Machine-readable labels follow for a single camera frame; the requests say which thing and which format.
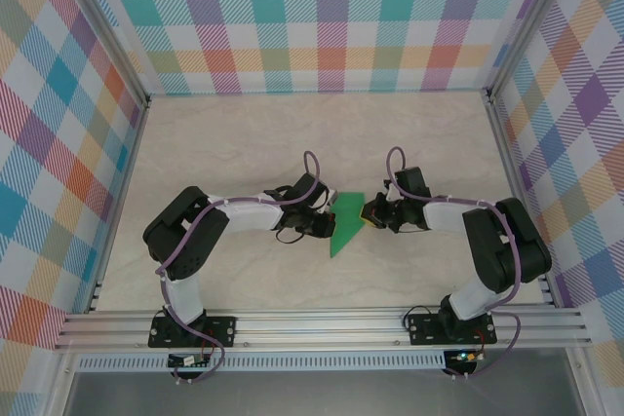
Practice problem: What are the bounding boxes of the grey metal base panel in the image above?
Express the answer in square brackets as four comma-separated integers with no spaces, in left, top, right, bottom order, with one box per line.
[62,369,586,416]

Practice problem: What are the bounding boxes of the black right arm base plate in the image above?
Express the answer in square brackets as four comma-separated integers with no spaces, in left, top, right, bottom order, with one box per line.
[406,313,497,347]

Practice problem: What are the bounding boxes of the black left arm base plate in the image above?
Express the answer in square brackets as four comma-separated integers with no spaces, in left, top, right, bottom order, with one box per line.
[148,316,239,349]

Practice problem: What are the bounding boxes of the thin dark right gripper wire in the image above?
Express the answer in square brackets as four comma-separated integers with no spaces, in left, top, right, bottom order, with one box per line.
[389,219,430,237]

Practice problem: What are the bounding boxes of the green paper sheet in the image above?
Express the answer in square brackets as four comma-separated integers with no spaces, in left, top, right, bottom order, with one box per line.
[327,190,367,260]

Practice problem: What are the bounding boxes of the aluminium frame post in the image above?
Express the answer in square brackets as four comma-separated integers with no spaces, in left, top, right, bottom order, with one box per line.
[485,0,584,103]
[60,0,150,108]

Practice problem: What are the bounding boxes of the thin dark gripper wire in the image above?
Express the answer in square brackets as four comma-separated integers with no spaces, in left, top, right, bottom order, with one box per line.
[389,219,430,237]
[275,225,306,245]

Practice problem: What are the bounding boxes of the aluminium mounting rail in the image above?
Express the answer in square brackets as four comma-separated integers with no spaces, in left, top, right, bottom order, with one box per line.
[53,306,594,352]

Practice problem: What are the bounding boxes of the perforated metal cable tray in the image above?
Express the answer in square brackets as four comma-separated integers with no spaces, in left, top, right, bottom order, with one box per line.
[76,350,448,372]

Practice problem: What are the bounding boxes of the aluminium side rail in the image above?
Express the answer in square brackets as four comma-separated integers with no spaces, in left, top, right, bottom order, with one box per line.
[85,98,150,313]
[485,94,557,308]

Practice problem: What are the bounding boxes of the small black circuit board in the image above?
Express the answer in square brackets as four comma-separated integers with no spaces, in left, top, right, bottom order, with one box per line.
[168,355,211,368]

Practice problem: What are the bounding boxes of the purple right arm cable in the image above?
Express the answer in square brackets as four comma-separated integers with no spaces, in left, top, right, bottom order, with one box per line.
[386,145,521,381]

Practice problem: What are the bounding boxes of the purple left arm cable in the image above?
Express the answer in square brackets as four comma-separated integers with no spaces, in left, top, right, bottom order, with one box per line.
[154,150,323,385]

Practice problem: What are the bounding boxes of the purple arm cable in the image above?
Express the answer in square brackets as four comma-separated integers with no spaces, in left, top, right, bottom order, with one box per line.
[386,145,521,381]
[154,150,323,385]

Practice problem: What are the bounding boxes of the thin dark left gripper wire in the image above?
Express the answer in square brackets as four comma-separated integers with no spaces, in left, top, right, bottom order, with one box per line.
[275,225,306,245]

